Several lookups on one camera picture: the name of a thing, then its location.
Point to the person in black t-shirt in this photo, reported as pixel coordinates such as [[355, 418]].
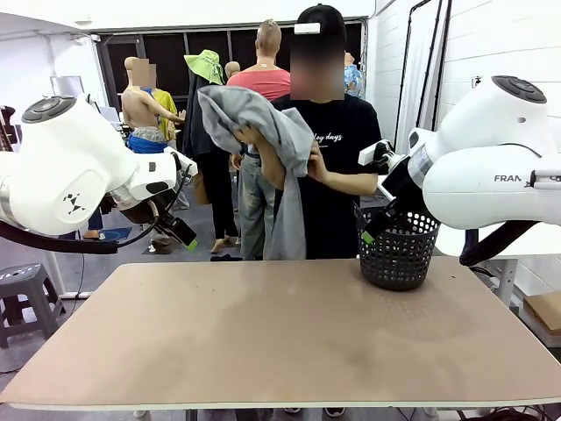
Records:
[[346, 144]]

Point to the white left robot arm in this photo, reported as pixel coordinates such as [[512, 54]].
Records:
[[66, 166]]

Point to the person's right forearm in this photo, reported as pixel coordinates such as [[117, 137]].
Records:
[[271, 164]]

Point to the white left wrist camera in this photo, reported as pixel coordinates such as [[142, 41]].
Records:
[[184, 161]]

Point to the white security camera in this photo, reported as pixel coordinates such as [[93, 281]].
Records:
[[85, 38]]

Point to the white clip on cap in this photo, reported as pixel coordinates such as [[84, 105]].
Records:
[[307, 28]]

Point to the mannequin in yellow shirt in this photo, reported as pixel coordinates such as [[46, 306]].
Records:
[[164, 105]]

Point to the black coat on mannequin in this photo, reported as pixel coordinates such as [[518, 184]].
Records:
[[203, 131]]

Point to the black baseball cap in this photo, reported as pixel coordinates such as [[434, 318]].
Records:
[[326, 17]]

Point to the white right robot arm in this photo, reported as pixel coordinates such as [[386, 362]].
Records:
[[482, 188]]

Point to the person's left forearm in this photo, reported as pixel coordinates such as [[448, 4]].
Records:
[[350, 182]]

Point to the person's right hand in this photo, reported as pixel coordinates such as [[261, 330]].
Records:
[[249, 133]]

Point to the blue cloth on mannequin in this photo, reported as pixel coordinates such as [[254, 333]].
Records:
[[146, 144]]

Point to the small bald mannequin head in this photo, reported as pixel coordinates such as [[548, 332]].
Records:
[[232, 69]]

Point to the grey training pants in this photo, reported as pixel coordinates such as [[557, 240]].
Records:
[[280, 144]]

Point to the black wall valve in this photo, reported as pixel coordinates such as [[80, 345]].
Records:
[[477, 81]]

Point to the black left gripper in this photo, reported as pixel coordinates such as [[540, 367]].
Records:
[[163, 208]]

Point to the white side table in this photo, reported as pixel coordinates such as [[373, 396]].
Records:
[[491, 243]]

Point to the mannequin in red top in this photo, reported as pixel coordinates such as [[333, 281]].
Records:
[[263, 79]]

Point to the mannequin in blue floral shirt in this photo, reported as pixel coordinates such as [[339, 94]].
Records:
[[354, 81]]

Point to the black wall pipe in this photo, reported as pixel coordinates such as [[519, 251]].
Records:
[[405, 66], [431, 57], [442, 57]]

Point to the green sun hat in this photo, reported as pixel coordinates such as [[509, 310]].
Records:
[[206, 66]]

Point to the grey plastic stool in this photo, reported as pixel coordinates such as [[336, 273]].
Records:
[[26, 294]]

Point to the black perforated plastic basket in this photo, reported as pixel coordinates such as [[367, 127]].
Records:
[[399, 259]]

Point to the grey framed whiteboard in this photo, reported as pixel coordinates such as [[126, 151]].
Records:
[[66, 85]]

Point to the brown cardboard box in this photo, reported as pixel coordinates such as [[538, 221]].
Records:
[[545, 311]]

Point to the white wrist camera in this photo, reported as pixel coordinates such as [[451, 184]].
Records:
[[184, 161], [372, 153]]

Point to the shirtless tan mannequin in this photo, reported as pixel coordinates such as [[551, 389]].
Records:
[[138, 109]]

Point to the person's left hand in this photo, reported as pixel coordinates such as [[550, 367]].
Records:
[[317, 166]]

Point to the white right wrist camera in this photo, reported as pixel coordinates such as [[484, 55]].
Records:
[[372, 153]]

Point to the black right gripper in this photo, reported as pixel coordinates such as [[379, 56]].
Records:
[[401, 193]]

